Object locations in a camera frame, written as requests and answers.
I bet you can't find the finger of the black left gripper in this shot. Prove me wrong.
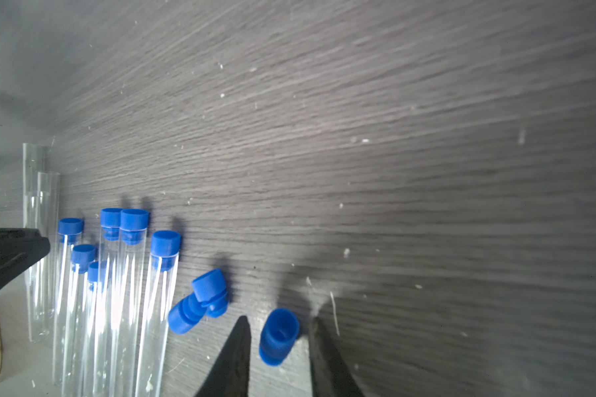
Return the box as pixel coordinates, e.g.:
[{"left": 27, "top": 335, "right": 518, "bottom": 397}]
[{"left": 0, "top": 228, "right": 51, "bottom": 290}]

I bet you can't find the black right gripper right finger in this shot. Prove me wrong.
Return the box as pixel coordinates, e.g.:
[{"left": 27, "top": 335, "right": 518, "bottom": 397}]
[{"left": 308, "top": 318, "right": 365, "bottom": 397}]

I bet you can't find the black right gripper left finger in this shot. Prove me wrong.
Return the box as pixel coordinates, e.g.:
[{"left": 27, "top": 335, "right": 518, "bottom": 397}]
[{"left": 196, "top": 315, "right": 252, "bottom": 397}]

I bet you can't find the blue stopper removed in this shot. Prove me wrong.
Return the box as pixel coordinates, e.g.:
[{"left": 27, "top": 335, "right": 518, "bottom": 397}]
[
  {"left": 191, "top": 269, "right": 228, "bottom": 319},
  {"left": 168, "top": 294, "right": 206, "bottom": 335},
  {"left": 259, "top": 308, "right": 301, "bottom": 367}
]

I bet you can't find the test tube with blue stopper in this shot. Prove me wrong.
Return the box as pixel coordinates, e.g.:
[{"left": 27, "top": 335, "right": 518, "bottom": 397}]
[
  {"left": 51, "top": 218, "right": 84, "bottom": 386},
  {"left": 82, "top": 261, "right": 109, "bottom": 396},
  {"left": 93, "top": 208, "right": 122, "bottom": 396},
  {"left": 109, "top": 209, "right": 149, "bottom": 396},
  {"left": 61, "top": 244, "right": 97, "bottom": 396},
  {"left": 134, "top": 231, "right": 181, "bottom": 396}
]

